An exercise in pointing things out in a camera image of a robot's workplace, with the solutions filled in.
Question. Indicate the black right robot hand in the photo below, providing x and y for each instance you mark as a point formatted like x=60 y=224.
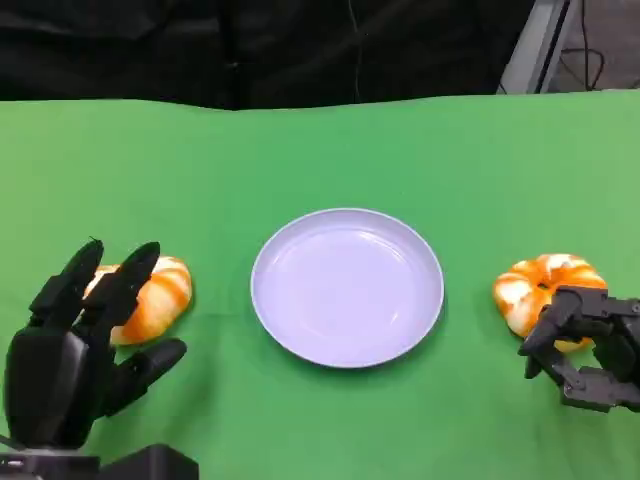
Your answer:
x=615 y=335

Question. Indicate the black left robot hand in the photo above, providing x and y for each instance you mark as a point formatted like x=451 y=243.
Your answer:
x=50 y=380

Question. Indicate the orange white toy bread roll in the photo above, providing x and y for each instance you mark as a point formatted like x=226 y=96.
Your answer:
x=525 y=290
x=160 y=295

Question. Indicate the lilac plate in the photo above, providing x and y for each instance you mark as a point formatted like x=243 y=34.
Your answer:
x=345 y=290

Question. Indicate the green table cloth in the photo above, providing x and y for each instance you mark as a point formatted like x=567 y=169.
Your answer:
x=320 y=160

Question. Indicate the black backdrop cloth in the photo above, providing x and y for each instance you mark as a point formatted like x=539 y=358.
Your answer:
x=200 y=50

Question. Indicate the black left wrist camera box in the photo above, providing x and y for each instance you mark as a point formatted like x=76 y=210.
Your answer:
x=155 y=462

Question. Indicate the white metal frame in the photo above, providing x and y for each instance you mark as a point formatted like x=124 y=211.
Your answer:
x=537 y=50

